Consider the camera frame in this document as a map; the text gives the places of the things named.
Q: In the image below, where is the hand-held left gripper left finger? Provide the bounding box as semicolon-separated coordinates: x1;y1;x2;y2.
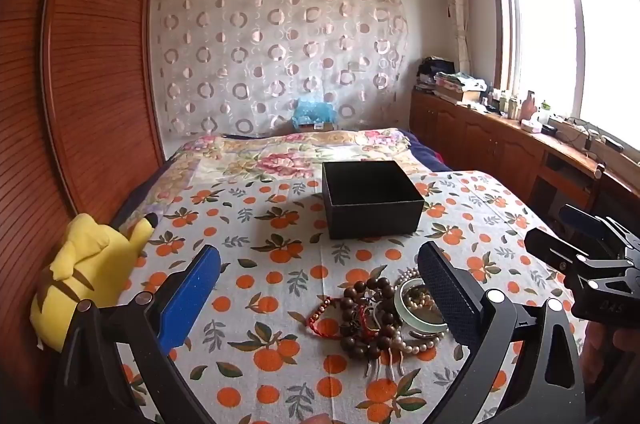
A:
52;245;221;424

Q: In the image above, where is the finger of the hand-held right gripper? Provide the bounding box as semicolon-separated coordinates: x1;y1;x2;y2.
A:
559;204;610;246
524;228;592;274

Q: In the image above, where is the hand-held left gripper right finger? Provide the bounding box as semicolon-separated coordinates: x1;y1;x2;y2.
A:
417;241;586;424

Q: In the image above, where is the pale green jade bangle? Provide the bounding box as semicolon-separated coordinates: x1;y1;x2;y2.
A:
393;278;449;333

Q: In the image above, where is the white pearl necklace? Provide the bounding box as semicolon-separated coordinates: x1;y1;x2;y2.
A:
367;268;445;377

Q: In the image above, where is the dark wooden bead bracelet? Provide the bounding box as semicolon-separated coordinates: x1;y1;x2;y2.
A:
340;277;402;361

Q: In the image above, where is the black square box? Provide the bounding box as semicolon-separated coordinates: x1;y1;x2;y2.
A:
321;161;426;241

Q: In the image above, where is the red string bracelet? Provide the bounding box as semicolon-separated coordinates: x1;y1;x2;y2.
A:
306;297;382;336

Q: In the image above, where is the person's right hand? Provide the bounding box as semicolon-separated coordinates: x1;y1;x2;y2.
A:
584;319;640;424

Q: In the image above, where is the wooden chair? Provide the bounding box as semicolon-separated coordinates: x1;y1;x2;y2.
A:
537;161;608;214

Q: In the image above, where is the orange-print bed sheet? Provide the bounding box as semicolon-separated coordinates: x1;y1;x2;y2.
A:
107;169;591;424

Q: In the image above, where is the white power strip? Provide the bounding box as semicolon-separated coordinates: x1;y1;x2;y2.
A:
549;117;602;146

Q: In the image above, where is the yellow plush toy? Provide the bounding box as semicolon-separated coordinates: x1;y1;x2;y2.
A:
30;213;160;352

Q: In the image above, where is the wooden side cabinet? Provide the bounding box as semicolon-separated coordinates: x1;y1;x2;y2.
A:
410;87;640;217

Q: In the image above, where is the row of bottles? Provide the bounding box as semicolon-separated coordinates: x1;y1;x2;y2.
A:
487;87;540;123

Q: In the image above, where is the dark blue blanket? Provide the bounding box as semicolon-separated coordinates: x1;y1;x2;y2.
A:
404;131;454;173

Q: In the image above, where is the floral blanket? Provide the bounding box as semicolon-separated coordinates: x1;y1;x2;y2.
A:
160;128;416;207

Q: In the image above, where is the wooden-framed window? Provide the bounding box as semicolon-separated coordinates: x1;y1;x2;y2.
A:
487;0;640;165

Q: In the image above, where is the pile of dark clothes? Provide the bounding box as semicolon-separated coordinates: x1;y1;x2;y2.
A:
417;57;457;86

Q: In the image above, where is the blue plastic bag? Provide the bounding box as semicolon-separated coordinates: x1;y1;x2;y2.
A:
292;97;337;125

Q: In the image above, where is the circle-print sheer curtain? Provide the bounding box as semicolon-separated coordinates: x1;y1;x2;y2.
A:
150;0;409;138

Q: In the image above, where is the patterned window curtain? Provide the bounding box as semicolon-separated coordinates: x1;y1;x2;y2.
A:
437;0;473;80

